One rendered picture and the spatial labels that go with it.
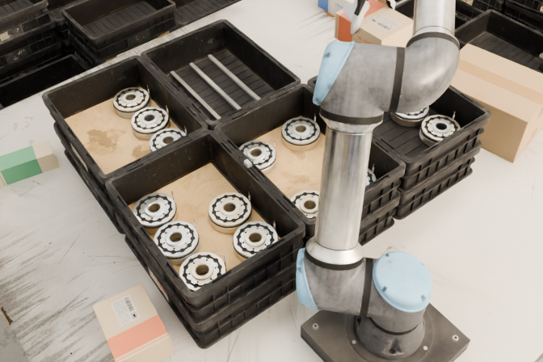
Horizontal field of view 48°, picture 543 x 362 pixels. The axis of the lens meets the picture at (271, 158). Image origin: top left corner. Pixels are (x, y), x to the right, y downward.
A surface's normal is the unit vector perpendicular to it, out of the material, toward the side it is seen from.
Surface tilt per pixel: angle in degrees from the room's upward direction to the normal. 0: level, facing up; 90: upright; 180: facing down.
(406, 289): 9
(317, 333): 4
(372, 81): 58
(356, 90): 66
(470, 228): 0
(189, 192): 0
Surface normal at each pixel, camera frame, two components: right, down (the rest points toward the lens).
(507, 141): -0.66, 0.55
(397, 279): 0.11, -0.63
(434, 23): -0.16, -0.50
